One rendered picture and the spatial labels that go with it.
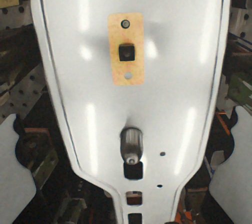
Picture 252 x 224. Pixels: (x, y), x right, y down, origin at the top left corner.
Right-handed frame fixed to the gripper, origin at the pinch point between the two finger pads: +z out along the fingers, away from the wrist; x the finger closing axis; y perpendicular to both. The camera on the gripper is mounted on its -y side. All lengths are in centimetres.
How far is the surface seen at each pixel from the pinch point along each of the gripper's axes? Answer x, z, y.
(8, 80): -13.0, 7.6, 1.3
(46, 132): -15.0, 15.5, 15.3
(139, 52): 1.5, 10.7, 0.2
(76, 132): -7.7, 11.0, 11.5
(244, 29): 32, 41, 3
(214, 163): 14.7, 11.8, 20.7
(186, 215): 12.3, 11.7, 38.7
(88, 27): -3.9, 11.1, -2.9
